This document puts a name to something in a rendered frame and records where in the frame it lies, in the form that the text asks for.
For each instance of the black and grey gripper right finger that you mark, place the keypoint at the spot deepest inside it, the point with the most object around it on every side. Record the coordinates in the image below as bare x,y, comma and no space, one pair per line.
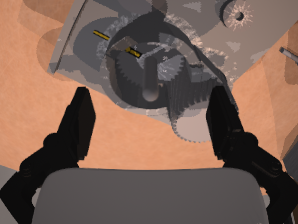
239,149

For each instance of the grey metal bolt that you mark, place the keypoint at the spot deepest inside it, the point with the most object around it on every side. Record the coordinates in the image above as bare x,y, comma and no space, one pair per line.
289,54

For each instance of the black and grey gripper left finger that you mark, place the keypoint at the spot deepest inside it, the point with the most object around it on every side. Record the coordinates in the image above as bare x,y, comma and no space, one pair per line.
60,150

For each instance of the grey toothed gear with yellow arrow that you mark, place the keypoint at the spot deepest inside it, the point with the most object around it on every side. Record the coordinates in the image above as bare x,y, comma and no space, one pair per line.
169,62

